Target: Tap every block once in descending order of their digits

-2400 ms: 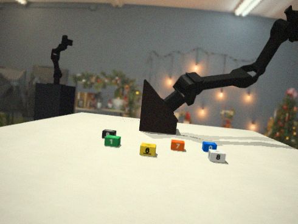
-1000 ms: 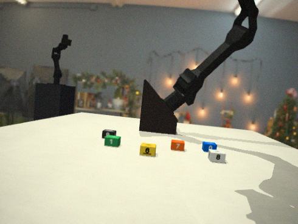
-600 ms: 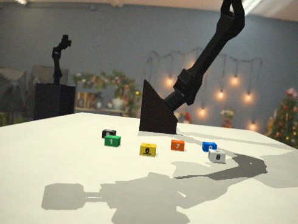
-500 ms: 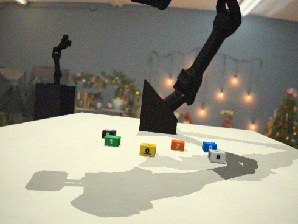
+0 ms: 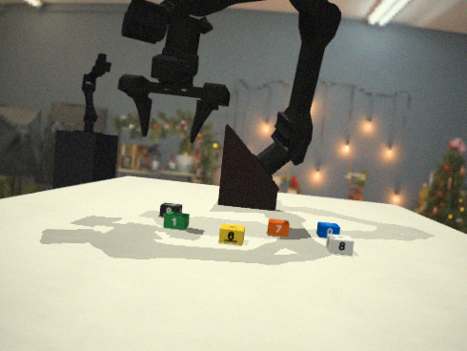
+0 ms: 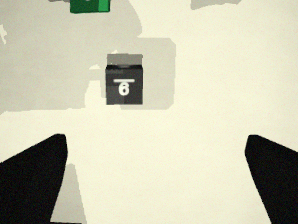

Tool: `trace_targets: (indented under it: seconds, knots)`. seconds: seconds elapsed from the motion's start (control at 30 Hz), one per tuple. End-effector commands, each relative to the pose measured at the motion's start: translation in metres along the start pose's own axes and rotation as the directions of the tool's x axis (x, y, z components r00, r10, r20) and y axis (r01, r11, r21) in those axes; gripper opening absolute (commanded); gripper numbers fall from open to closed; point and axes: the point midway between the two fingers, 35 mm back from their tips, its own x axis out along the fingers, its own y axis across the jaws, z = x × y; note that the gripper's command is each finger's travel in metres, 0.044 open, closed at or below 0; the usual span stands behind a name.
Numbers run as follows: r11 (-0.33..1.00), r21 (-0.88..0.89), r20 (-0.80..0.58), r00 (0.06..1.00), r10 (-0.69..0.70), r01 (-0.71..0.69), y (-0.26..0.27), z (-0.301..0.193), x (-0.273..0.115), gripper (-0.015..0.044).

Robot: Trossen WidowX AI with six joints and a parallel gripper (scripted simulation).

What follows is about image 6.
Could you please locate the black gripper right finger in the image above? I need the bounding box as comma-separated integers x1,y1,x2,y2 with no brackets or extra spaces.
243,135,298,224

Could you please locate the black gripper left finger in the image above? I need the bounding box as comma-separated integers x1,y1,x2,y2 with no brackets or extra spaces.
0,133,68,224

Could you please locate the green block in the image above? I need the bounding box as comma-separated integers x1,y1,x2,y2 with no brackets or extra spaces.
69,0,110,14

